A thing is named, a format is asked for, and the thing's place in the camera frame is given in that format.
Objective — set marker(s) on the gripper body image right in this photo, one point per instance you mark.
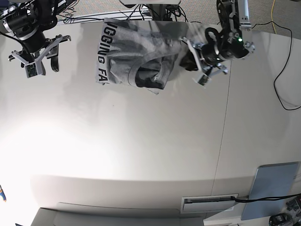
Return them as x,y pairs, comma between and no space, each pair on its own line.
206,57

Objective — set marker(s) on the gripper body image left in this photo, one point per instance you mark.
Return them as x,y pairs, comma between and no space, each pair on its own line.
45,51

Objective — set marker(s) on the grey T-shirt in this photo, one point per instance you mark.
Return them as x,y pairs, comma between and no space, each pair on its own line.
139,56

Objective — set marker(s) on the blue-grey flat panel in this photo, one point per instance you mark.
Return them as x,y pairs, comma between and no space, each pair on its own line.
270,181

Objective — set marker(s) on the blue orange tool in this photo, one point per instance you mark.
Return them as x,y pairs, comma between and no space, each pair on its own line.
2,194

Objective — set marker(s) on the black device bottom right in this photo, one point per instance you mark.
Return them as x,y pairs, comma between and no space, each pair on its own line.
281,219

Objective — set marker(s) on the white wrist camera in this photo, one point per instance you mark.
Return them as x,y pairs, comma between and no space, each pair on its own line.
35,69
202,80

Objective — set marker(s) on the central stand with cables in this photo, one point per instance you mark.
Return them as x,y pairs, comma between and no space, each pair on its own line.
157,10

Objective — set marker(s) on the white cable tray box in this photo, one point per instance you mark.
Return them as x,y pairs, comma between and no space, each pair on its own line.
206,204

